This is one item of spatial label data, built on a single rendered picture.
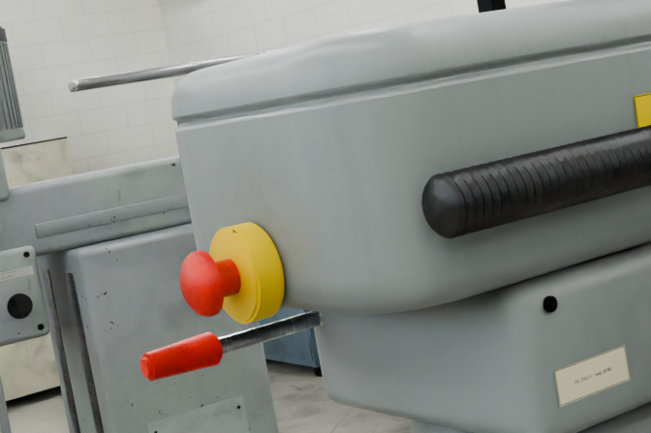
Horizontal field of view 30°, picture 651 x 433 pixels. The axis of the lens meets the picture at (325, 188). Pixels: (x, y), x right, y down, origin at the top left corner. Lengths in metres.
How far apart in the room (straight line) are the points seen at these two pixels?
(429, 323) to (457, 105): 0.17
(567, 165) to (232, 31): 9.08
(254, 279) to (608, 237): 0.21
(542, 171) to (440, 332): 0.16
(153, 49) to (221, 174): 9.97
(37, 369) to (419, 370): 8.60
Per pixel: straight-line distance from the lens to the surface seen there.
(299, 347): 8.36
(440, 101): 0.67
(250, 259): 0.72
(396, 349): 0.82
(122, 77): 0.84
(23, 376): 9.33
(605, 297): 0.76
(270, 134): 0.71
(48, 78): 10.34
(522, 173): 0.66
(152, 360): 0.82
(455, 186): 0.63
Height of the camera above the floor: 1.86
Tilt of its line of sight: 4 degrees down
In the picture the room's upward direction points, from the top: 10 degrees counter-clockwise
